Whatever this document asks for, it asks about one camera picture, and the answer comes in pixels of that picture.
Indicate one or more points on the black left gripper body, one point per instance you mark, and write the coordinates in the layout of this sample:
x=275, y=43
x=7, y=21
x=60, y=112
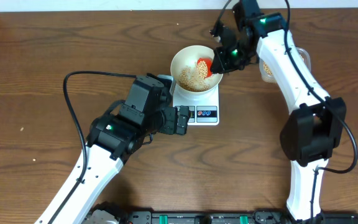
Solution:
x=169, y=127

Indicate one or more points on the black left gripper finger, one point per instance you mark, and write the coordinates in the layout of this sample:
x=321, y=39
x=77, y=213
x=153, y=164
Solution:
x=182, y=125
x=184, y=111

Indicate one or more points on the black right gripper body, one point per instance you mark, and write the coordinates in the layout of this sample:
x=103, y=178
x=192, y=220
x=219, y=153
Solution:
x=235, y=56

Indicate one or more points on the red plastic measuring scoop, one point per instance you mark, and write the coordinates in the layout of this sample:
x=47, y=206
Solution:
x=203, y=67

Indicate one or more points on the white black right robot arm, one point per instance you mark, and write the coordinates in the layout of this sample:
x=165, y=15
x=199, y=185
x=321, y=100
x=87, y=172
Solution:
x=316, y=120

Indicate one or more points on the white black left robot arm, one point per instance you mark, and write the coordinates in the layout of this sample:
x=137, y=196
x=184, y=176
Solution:
x=113, y=137

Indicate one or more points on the white digital kitchen scale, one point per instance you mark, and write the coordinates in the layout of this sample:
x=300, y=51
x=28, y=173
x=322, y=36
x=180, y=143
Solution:
x=203, y=106

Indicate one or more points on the soybeans in bowl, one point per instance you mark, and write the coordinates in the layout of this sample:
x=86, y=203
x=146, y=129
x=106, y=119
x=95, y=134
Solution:
x=190, y=80

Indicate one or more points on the cream round bowl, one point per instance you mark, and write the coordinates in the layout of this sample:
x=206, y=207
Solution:
x=188, y=57

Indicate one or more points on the soybeans in container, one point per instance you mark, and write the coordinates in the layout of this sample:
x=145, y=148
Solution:
x=267, y=74

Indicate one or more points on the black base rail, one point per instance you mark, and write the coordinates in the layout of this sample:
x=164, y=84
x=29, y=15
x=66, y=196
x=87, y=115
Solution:
x=189, y=218

